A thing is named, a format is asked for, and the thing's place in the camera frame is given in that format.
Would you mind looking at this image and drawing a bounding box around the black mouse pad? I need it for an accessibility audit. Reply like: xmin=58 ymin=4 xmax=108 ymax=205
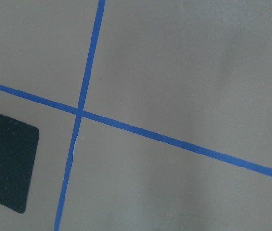
xmin=0 ymin=114 xmax=39 ymax=214

